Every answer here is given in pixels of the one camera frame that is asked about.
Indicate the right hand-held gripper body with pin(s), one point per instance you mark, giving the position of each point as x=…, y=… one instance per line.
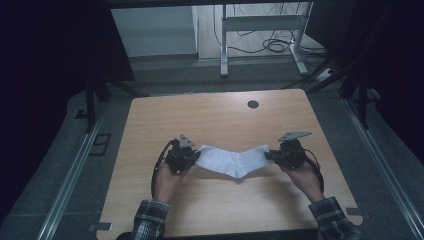
x=291, y=151

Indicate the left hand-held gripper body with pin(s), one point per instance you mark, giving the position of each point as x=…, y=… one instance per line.
x=180, y=155

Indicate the white cloth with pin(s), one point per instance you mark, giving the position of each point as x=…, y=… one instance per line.
x=233, y=161

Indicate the person's left hand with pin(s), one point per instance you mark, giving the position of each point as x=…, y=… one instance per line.
x=166, y=183

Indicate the person's right hand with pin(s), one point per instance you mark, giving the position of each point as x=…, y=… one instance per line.
x=305, y=181

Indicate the black round table grommet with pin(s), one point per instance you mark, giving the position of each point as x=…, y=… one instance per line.
x=253, y=104

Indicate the dark floor socket plate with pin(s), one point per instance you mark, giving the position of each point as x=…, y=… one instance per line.
x=100, y=144

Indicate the white power strip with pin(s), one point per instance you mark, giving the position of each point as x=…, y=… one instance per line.
x=324, y=74

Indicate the black metal stand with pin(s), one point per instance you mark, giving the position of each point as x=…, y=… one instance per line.
x=362, y=103
x=90, y=106

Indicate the grey tape strip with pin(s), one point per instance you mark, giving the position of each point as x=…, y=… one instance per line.
x=101, y=226
x=354, y=211

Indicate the dark curtain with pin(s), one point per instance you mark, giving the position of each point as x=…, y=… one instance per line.
x=393, y=66
x=43, y=66

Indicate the metal floor rail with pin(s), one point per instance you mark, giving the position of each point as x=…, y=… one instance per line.
x=383, y=170
x=71, y=180

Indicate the white metal desk frame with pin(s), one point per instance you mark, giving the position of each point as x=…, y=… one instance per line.
x=263, y=23

